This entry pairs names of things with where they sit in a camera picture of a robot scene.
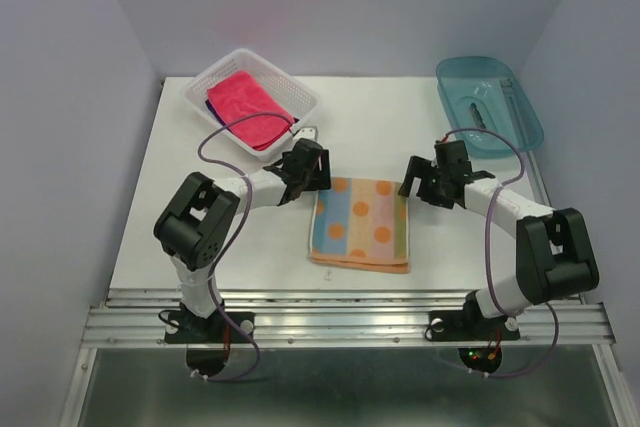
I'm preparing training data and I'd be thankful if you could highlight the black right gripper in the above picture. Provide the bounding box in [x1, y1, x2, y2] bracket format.
[398, 154, 453, 208]

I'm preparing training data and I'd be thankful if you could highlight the orange patterned towel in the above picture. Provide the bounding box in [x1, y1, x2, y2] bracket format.
[309, 177, 410, 275]

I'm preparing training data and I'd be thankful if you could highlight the pink towel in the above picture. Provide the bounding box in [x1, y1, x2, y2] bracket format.
[207, 71, 291, 151]

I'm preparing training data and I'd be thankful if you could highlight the purple towel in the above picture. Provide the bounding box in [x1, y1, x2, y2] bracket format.
[205, 100, 298, 131]

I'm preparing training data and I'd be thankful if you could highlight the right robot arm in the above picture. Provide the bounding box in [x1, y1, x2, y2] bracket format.
[399, 141, 600, 342]

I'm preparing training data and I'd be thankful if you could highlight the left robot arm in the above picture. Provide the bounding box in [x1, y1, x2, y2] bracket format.
[153, 138, 331, 343]

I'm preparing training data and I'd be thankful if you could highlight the white perforated plastic basket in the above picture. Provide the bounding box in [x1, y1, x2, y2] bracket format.
[182, 49, 322, 161]

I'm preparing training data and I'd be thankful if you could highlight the teal translucent plastic tub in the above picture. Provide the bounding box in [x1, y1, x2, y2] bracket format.
[436, 56, 544, 159]

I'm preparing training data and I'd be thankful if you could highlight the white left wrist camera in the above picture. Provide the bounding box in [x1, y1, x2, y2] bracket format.
[293, 126, 319, 142]

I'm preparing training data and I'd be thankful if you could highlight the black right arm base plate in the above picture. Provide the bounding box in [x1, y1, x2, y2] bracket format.
[424, 310, 521, 344]

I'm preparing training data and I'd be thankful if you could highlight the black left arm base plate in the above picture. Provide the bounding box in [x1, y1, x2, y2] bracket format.
[158, 309, 249, 345]

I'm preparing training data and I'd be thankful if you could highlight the aluminium mounting rail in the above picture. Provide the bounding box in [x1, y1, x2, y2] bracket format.
[81, 289, 615, 350]

